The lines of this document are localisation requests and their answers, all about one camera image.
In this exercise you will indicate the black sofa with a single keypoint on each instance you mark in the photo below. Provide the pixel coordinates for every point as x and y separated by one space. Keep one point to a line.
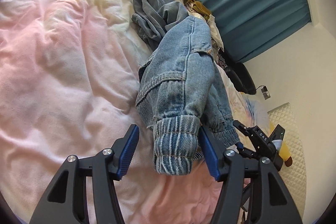
237 73

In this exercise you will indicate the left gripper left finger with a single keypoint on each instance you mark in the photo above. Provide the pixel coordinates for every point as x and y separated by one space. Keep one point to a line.
65 199

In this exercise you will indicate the wall power socket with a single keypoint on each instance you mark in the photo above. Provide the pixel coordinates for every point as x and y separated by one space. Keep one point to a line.
264 91

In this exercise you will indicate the yellow plush toy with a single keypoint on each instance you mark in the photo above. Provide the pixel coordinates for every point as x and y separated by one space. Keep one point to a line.
284 153

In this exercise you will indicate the pastel tie-dye duvet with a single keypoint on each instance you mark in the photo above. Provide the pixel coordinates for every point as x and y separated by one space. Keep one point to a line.
69 80

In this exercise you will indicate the quilted cream headboard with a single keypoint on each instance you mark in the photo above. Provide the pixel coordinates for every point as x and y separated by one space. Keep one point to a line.
294 176

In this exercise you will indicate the mustard yellow garment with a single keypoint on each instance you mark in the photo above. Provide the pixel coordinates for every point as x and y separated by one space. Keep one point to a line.
197 7

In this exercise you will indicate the blue denim jeans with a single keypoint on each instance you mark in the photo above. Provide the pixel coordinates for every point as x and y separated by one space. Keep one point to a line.
181 88

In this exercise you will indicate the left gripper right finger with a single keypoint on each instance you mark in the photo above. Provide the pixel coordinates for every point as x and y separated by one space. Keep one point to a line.
246 180

